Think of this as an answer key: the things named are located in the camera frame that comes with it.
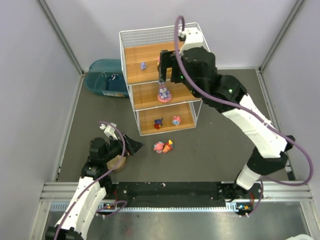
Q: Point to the purple bunny pink donut toy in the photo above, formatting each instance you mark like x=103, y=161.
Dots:
x=164, y=95

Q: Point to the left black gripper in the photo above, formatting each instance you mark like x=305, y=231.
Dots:
x=125, y=144

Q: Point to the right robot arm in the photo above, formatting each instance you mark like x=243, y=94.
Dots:
x=229, y=97

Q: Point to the small purple blob toy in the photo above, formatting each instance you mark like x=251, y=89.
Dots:
x=143, y=66

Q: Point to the pink melody toy on shelf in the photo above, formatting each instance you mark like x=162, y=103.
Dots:
x=176, y=120

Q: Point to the tan overturned bowl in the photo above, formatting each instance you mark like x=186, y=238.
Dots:
x=117, y=163

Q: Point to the blue stitch toy figure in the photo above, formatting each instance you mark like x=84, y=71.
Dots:
x=158, y=123

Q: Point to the white wire wooden shelf rack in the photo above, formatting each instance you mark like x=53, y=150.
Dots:
x=145, y=45

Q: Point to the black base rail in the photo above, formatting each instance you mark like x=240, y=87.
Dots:
x=174, y=194

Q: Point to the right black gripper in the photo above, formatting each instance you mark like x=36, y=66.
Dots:
x=166, y=59

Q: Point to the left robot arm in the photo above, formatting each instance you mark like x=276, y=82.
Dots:
x=93, y=186

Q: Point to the teal plastic bin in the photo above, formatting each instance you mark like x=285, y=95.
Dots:
x=96, y=79

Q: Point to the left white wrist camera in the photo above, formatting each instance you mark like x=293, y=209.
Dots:
x=109, y=130

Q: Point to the dark blue object in bin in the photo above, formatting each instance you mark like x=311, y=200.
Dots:
x=112, y=77

